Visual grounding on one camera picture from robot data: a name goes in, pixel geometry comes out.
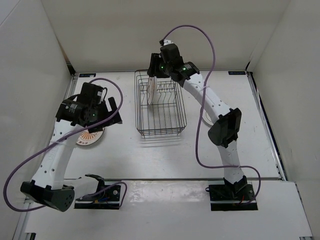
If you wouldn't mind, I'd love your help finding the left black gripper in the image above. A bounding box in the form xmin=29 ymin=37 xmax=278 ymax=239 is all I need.
xmin=86 ymin=96 xmax=122 ymax=134

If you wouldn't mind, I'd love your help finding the pink patterned plate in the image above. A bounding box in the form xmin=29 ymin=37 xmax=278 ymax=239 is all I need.
xmin=76 ymin=128 xmax=105 ymax=147
xmin=147 ymin=76 xmax=157 ymax=105

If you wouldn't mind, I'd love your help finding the white plate with dark rim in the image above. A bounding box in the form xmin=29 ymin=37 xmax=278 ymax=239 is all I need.
xmin=205 ymin=112 xmax=213 ymax=126

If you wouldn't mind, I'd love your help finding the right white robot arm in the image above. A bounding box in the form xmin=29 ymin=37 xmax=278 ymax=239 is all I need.
xmin=147 ymin=53 xmax=247 ymax=200

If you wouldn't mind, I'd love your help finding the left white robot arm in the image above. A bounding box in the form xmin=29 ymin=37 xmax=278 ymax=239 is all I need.
xmin=20 ymin=94 xmax=124 ymax=212

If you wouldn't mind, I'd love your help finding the left table label sticker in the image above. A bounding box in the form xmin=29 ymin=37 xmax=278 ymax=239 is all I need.
xmin=78 ymin=73 xmax=96 ymax=78

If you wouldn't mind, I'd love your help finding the table label sticker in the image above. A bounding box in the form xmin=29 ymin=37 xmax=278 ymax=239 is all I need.
xmin=228 ymin=71 xmax=246 ymax=76
xmin=78 ymin=73 xmax=96 ymax=78

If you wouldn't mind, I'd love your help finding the right table label sticker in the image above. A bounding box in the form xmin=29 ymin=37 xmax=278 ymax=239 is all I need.
xmin=228 ymin=71 xmax=246 ymax=76

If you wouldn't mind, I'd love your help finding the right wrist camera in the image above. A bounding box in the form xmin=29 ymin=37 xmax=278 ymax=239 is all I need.
xmin=159 ymin=39 xmax=183 ymax=65

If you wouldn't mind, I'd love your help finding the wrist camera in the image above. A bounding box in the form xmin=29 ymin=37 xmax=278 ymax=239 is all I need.
xmin=76 ymin=82 xmax=104 ymax=105
xmin=159 ymin=39 xmax=183 ymax=65

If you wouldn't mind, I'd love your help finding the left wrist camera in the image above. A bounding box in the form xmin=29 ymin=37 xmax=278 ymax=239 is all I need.
xmin=76 ymin=82 xmax=104 ymax=105

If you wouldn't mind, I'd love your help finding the metal wire dish rack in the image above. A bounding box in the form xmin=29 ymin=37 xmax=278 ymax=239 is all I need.
xmin=134 ymin=69 xmax=187 ymax=137

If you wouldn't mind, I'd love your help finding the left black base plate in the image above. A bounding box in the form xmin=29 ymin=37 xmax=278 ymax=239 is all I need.
xmin=74 ymin=181 xmax=127 ymax=210

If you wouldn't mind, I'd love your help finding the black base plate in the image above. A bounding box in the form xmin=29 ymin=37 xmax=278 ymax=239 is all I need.
xmin=74 ymin=181 xmax=127 ymax=210
xmin=205 ymin=184 xmax=258 ymax=212

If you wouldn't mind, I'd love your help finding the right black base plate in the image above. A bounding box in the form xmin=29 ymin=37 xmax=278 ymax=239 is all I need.
xmin=205 ymin=184 xmax=258 ymax=212

